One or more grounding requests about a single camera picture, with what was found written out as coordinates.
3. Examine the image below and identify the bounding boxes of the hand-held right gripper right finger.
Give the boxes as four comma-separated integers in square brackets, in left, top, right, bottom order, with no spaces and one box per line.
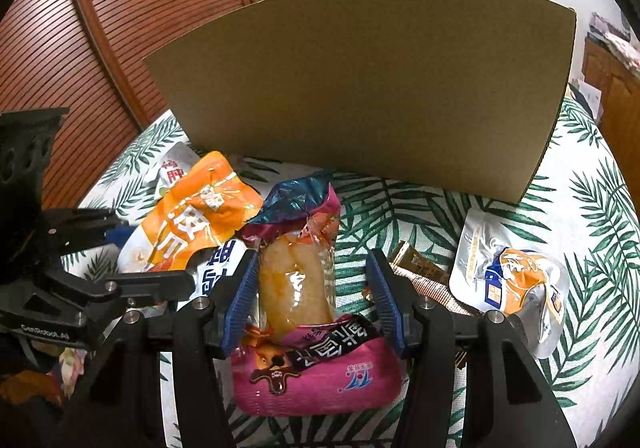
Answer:
[366,248,581,448]

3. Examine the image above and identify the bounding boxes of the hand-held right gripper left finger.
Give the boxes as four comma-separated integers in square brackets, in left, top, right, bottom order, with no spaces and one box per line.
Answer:
[65,255,261,448]

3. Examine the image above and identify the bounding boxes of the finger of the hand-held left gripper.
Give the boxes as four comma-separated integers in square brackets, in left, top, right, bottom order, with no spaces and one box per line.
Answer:
[42,208,132,256]
[102,270,197,306]

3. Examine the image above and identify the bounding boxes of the orange snack packet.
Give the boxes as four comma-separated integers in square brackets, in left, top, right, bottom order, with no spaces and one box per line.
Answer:
[117,151,264,273]

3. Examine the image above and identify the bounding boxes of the pink clear-window snack packet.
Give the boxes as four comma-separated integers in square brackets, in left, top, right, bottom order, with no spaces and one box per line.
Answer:
[231,170,406,416]

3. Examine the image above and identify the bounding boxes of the brown cardboard box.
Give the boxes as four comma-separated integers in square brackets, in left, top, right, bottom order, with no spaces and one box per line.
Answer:
[141,0,577,203]

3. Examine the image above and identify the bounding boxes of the white blue-print snack packet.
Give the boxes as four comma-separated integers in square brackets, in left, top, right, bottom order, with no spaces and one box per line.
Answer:
[190,238,258,309]

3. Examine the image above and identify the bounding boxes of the white red-green print snack packet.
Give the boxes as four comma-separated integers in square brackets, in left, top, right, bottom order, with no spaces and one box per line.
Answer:
[150,143,201,201]

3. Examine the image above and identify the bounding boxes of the floral blanket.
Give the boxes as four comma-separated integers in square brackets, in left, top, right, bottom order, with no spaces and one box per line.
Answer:
[0,345,91,409]

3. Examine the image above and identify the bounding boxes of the white orange-blue snack packet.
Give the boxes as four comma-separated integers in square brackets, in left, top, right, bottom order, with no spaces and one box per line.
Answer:
[448,208,570,360]

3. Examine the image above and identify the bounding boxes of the wooden slatted door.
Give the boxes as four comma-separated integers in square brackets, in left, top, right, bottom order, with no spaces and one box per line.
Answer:
[0,0,273,209]

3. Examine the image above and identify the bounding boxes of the green leaf print blanket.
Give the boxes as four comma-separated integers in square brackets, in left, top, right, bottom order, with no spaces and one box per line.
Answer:
[75,98,640,448]

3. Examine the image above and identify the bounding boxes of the white papers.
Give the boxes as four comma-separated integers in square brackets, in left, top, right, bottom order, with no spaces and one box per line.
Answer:
[570,78,603,121]

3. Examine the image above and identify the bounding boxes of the wooden cabinet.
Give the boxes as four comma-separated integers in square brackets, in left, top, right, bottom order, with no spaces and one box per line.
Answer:
[582,35,640,169]

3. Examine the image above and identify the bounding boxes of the stack of folded cloths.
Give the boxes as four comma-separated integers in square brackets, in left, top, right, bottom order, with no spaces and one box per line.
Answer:
[587,10,640,68]

